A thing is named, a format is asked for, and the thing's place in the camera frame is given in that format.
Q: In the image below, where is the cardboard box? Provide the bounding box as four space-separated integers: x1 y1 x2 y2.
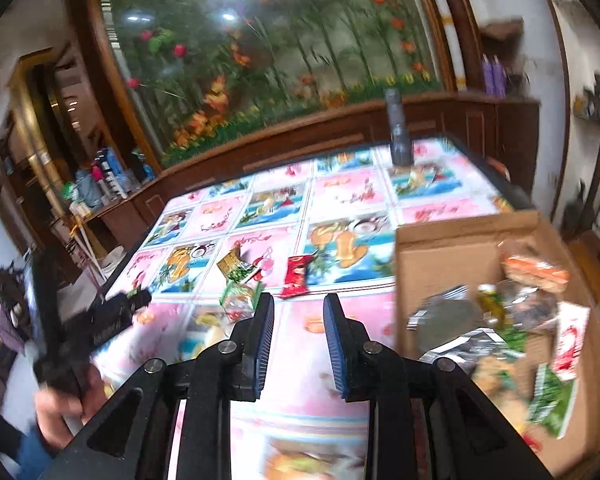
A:
394 210 600 478

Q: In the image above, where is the person's left hand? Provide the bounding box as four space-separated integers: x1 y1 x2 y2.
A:
32 366 111 451

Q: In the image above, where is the printed cartoon tablecloth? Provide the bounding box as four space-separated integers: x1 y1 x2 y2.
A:
90 137 517 480

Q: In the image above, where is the purple bottle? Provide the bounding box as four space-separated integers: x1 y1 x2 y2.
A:
494 57 509 99
481 55 496 97

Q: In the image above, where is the clear green snack packet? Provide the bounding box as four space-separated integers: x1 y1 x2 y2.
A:
220 280 264 322

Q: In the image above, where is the grey cylindrical object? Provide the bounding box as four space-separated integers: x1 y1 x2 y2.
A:
384 87 414 166

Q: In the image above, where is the orange bread packet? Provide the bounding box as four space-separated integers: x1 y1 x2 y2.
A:
497 240 571 294

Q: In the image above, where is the dark bag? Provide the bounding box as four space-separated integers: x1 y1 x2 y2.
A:
0 255 32 353

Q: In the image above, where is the white red snack packet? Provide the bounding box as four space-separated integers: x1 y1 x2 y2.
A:
550 302 592 382

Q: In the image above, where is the green yellow snack packet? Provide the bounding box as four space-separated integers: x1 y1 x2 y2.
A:
216 247 261 284

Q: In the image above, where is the fish tank with plants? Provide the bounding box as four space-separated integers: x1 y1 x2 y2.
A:
97 0 447 167

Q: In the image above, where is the green silver snack packet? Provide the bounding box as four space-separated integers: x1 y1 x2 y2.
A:
475 282 511 329

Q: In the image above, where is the group of bottles and containers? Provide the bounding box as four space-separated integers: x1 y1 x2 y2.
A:
64 146 157 212

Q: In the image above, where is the white gold striped column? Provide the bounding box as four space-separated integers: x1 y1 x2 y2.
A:
424 0 469 92

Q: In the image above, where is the brown wooden cabinet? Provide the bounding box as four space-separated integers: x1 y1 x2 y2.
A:
95 91 542 242

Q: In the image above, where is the dark clear snack packet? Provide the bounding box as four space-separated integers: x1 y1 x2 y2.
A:
509 290 561 334

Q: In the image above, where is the brown wooden corner shelf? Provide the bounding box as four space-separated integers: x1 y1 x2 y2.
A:
480 17 526 42

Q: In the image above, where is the silver black foil packet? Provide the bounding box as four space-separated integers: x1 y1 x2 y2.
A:
407 285 524 362

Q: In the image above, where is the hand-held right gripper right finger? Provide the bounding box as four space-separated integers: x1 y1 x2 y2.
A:
322 292 553 480

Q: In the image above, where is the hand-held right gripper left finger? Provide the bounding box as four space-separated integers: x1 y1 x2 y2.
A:
40 291 276 480

